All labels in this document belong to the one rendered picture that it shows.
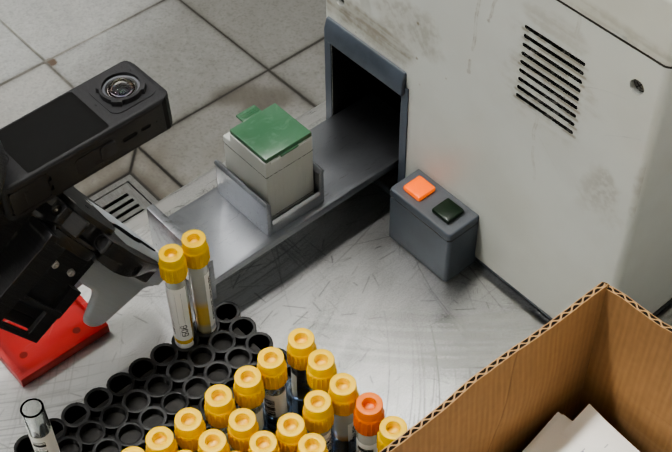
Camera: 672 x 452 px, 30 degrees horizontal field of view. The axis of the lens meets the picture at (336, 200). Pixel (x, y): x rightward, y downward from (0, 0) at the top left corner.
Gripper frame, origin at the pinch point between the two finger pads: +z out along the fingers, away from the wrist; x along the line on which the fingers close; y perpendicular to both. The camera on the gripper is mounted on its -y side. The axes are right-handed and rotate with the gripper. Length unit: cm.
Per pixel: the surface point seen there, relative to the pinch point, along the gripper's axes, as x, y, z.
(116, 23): -125, -11, 113
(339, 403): 19.4, -2.2, -5.6
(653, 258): 22.8, -20.6, 8.3
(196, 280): 5.3, -1.2, -2.7
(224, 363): 8.0, 1.9, 1.8
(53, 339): -2.6, 8.7, 0.5
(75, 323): -2.7, 7.1, 1.4
